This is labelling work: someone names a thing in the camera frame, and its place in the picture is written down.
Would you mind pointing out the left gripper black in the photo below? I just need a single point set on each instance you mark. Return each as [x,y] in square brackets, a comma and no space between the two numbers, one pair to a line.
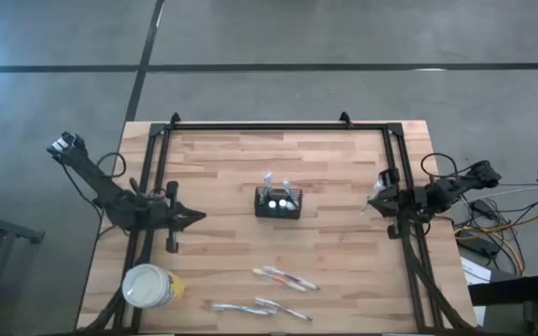
[168,217]

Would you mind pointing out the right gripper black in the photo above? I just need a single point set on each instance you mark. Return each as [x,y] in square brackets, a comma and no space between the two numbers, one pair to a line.
[397,203]

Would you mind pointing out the blue white bagged toothbrush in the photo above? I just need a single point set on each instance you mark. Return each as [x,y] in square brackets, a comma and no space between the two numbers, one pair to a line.
[290,189]
[269,179]
[243,308]

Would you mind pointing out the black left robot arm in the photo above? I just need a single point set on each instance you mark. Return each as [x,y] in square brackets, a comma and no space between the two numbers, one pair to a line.
[96,179]

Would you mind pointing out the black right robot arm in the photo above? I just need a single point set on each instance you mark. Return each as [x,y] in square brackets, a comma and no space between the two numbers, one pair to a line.
[437,193]

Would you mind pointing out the yellow canister white lid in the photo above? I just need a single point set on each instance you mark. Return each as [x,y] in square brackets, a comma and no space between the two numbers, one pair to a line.
[147,284]

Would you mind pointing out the black power brick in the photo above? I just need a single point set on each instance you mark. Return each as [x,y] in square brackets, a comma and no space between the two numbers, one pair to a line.
[481,246]

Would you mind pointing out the white paper sheet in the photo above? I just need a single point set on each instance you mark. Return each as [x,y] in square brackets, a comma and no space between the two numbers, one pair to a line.
[474,273]

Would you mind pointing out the black table rail frame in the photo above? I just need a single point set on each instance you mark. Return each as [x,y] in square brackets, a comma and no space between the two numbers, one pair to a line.
[273,126]

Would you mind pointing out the dark metal furniture frame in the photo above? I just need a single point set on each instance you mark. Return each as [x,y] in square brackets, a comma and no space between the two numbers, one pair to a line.
[7,229]

